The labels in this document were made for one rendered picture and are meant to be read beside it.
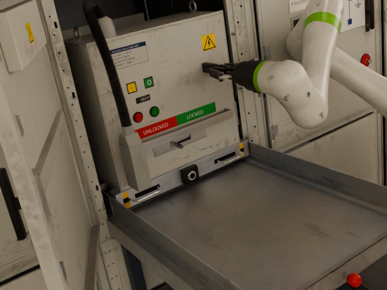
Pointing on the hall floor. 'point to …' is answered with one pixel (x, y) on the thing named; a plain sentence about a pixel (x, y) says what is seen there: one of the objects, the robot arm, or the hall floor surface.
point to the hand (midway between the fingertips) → (210, 68)
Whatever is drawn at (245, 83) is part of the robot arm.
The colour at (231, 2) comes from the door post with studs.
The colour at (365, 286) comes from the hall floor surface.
